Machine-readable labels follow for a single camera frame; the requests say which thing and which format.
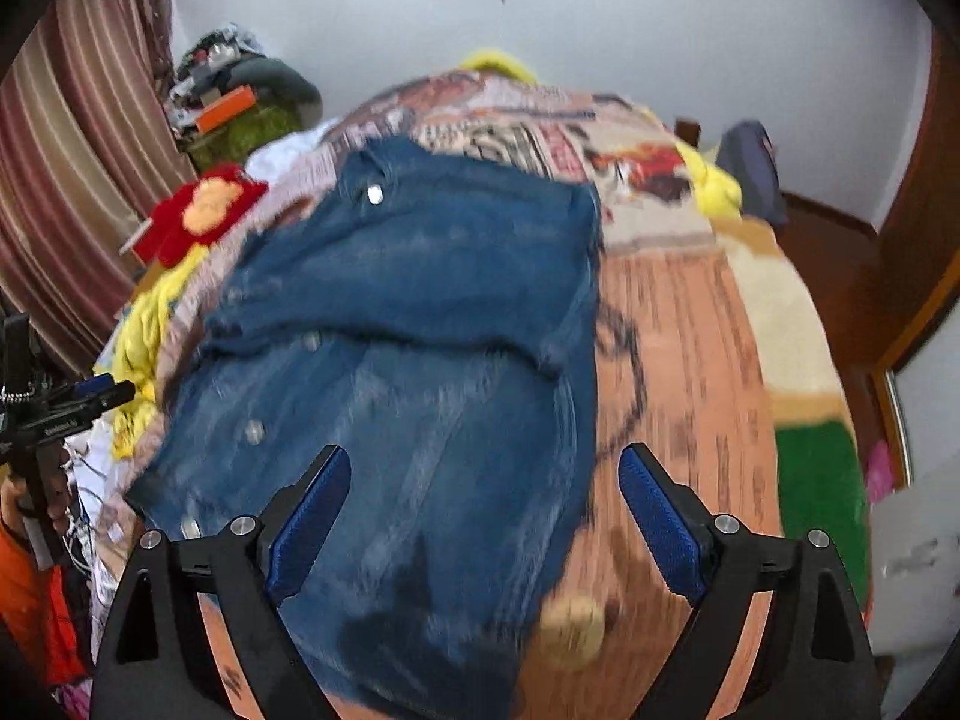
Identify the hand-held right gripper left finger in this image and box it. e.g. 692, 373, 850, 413
88, 444, 353, 720

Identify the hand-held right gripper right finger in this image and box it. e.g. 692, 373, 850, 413
618, 442, 884, 720

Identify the blue denim jacket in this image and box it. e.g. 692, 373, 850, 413
124, 136, 605, 718

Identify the person's left forearm orange sleeve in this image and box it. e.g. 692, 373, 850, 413
0, 521, 89, 687

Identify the person's left hand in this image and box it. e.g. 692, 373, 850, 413
0, 474, 74, 541

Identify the tan round object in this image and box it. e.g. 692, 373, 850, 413
538, 595, 607, 674

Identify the printed blanket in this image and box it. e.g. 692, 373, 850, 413
90, 69, 875, 720

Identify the cream green fleece blanket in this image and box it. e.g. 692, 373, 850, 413
720, 236, 875, 620

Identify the red plush toy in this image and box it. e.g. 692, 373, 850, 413
135, 163, 269, 268

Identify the pink cloth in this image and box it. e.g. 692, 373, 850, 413
865, 441, 899, 505

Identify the striped brown curtain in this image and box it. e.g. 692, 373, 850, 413
0, 0, 197, 385

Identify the green patterned cabinet cover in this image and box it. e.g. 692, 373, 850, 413
186, 99, 302, 175

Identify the white cloth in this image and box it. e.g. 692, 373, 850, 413
246, 118, 342, 182

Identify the orange box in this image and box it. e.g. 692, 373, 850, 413
195, 86, 257, 133

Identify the pile of clutter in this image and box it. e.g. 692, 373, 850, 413
169, 28, 265, 132

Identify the dark grey cushion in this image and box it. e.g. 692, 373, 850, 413
231, 58, 323, 130

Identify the dark grey bag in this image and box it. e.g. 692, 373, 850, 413
715, 120, 790, 230

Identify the wooden wardrobe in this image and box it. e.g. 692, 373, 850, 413
870, 26, 960, 391

